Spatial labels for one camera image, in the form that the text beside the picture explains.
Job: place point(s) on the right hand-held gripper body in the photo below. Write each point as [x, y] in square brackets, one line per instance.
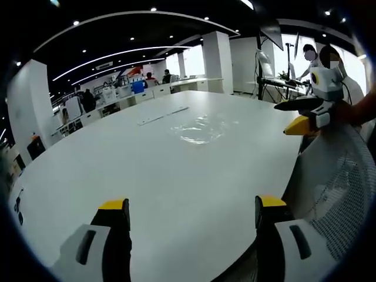
[326, 83]

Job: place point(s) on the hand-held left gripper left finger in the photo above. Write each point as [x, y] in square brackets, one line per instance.
[97, 235]

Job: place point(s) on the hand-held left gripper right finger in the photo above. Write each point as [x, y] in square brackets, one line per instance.
[273, 235]

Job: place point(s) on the pile of clear food packaging bags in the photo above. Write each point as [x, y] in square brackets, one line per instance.
[199, 129]

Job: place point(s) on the desk with equipment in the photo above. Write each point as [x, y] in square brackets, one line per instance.
[283, 81]

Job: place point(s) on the white mesh office chair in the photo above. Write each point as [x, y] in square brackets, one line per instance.
[340, 182]

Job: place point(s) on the black screen on stand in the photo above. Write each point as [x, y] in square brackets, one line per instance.
[271, 32]

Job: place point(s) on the row of white desks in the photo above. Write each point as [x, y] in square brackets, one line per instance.
[123, 101]

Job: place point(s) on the blue box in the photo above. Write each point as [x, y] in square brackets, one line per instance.
[138, 87]

